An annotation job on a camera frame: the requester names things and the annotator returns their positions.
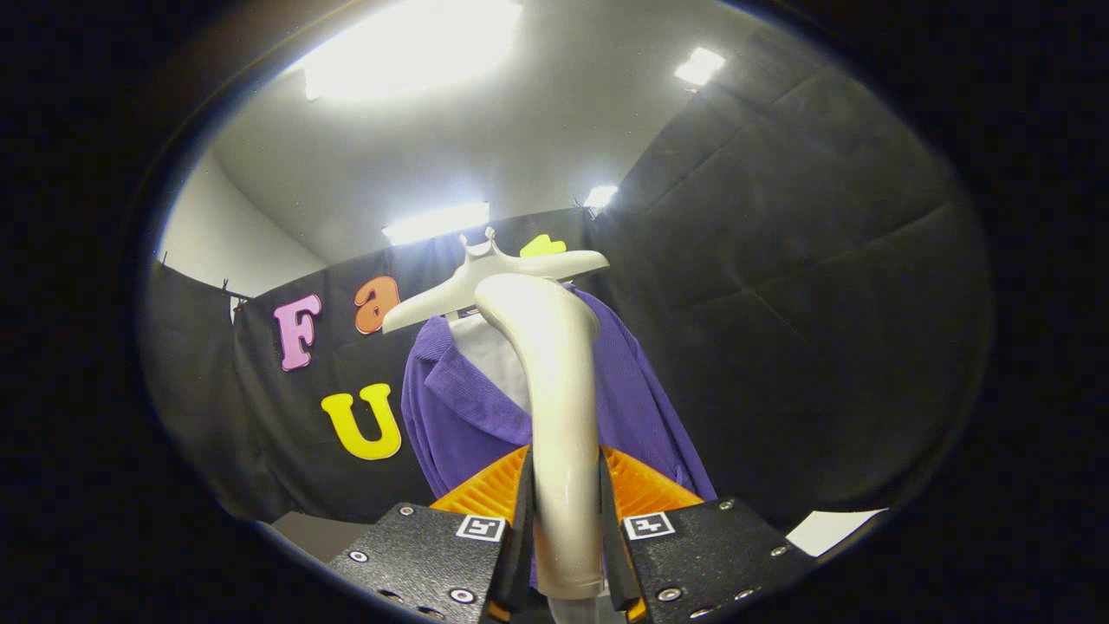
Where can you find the large ceiling light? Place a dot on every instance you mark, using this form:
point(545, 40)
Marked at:
point(407, 48)

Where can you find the white flat board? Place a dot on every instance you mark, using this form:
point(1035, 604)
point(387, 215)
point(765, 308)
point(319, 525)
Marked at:
point(832, 529)

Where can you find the black backdrop cloth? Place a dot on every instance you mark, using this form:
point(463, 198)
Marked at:
point(823, 286)

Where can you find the white garment steamer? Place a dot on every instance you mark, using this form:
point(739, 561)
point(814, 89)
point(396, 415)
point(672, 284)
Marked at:
point(563, 416)

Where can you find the grey cabinet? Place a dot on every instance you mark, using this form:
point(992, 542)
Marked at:
point(316, 533)

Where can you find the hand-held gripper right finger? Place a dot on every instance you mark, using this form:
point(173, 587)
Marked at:
point(617, 555)

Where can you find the small ceiling light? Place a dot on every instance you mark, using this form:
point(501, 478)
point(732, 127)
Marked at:
point(700, 66)
point(600, 196)

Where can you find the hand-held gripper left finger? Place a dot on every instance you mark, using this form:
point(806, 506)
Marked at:
point(517, 555)

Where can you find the white clothes hanger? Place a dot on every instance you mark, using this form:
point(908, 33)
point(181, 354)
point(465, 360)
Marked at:
point(450, 295)

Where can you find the white mannequin torso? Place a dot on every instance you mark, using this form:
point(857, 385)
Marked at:
point(498, 360)

